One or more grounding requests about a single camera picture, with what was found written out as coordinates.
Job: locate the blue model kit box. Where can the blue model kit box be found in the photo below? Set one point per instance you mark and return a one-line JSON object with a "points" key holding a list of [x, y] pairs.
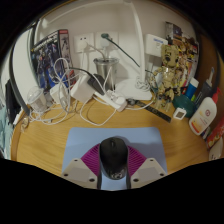
{"points": [[50, 60]]}

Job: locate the black power adapter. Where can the black power adapter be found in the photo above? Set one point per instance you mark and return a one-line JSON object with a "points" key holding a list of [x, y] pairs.
{"points": [[96, 84]]}

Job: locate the black computer mouse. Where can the black computer mouse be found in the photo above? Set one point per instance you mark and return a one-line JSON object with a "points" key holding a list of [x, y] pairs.
{"points": [[113, 156]]}

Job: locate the white charger block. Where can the white charger block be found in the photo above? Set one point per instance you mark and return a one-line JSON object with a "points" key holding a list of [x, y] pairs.
{"points": [[81, 90], [59, 93]]}

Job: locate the white pump lotion bottle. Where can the white pump lotion bottle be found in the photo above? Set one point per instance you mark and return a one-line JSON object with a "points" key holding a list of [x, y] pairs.
{"points": [[203, 116]]}

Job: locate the steel tumbler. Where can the steel tumbler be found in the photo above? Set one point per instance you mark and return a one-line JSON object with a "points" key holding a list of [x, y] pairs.
{"points": [[106, 71]]}

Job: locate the teal bowl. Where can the teal bowl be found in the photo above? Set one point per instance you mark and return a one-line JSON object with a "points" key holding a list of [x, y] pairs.
{"points": [[185, 103]]}

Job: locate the white power strip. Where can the white power strip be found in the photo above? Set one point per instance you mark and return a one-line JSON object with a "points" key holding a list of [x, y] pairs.
{"points": [[113, 100]]}

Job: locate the white wall socket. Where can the white wall socket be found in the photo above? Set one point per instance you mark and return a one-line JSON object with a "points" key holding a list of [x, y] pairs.
{"points": [[83, 43], [113, 41]]}

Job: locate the white desk lamp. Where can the white desk lamp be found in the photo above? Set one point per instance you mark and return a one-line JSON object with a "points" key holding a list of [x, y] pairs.
{"points": [[133, 88]]}

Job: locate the brown tree figure toy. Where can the brown tree figure toy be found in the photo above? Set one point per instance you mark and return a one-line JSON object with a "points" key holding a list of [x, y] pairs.
{"points": [[166, 73]]}

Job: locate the white mug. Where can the white mug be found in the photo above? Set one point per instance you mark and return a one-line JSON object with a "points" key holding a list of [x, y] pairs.
{"points": [[217, 150]]}

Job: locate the teal cloth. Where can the teal cloth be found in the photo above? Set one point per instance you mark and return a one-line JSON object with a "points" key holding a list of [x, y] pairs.
{"points": [[4, 133]]}

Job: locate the dark spray bottle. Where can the dark spray bottle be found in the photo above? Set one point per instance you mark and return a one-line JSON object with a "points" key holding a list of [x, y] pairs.
{"points": [[204, 90]]}

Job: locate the light blue mouse pad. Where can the light blue mouse pad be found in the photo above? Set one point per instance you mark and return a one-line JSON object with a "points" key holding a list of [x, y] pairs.
{"points": [[83, 140]]}

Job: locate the blue bottle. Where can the blue bottle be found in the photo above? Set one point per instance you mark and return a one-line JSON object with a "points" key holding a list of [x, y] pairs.
{"points": [[191, 88]]}

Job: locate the white router box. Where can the white router box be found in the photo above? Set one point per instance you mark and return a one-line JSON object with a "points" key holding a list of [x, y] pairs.
{"points": [[156, 45]]}

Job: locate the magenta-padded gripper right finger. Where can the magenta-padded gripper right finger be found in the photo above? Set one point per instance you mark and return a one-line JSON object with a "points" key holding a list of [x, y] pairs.
{"points": [[148, 171]]}

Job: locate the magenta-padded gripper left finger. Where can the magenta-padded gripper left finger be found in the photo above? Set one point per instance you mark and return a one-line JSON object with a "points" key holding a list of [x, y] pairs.
{"points": [[77, 171]]}

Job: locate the small white thermometer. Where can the small white thermometer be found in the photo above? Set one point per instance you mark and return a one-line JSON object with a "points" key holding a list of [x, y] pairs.
{"points": [[179, 114]]}

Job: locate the colourful printed box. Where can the colourful printed box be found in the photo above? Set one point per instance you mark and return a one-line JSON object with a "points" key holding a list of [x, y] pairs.
{"points": [[186, 50]]}

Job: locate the black ruler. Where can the black ruler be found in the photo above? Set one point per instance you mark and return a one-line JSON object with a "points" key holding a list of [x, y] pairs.
{"points": [[155, 111]]}

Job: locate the grey metal frame post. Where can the grey metal frame post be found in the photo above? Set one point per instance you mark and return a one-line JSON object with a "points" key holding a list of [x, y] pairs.
{"points": [[15, 76]]}

